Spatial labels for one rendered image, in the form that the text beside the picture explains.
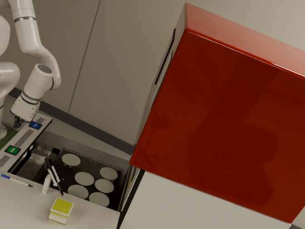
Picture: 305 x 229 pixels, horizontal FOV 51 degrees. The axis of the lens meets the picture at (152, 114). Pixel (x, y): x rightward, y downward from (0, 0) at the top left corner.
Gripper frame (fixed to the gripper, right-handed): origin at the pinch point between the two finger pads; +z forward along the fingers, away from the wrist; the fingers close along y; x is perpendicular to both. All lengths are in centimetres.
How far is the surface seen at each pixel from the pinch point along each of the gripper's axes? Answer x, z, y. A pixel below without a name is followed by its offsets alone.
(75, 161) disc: -16.3, 15.4, -31.9
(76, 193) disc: 5.7, 13.8, -39.7
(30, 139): -13.2, 14.6, -6.4
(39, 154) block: -10.9, 18.2, -14.4
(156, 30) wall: -183, -34, -36
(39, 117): -35.5, 15.6, -1.8
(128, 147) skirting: -178, 89, -78
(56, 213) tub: 32.9, 2.2, -34.9
